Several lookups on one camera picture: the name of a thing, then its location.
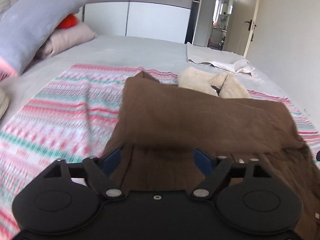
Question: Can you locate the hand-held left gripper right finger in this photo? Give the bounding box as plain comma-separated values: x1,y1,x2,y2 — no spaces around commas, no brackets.
190,148,272,198

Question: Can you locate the white folded cloth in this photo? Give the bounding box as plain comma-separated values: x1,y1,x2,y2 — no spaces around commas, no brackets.
186,42,256,76

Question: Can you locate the cream door with handle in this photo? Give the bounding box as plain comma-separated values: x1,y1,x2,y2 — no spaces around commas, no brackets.
242,0,262,58

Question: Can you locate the blue grey pillow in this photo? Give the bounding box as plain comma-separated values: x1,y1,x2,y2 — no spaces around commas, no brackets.
0,0,90,77

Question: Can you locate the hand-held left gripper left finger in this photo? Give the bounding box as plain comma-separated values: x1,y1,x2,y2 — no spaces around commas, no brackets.
42,148,125,198

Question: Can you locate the white and grey wardrobe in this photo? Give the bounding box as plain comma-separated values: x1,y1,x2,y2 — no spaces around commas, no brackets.
82,0,196,44

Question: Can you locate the bed with grey sheet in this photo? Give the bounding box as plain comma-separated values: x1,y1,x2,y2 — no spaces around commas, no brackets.
0,35,320,238

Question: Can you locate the orange plush toy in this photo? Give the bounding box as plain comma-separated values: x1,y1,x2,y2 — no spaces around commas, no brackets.
56,13,77,30

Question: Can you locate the brown coat with fur collar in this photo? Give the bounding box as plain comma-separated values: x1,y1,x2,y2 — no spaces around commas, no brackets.
100,66,320,240

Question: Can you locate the white duvet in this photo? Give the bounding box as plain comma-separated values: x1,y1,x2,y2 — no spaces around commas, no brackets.
0,79,11,119

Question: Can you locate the striped patterned blanket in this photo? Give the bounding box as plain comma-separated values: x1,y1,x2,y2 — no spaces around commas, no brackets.
0,63,320,237

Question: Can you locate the pink pillow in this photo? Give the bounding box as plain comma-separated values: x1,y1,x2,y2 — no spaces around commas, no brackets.
35,23,97,60

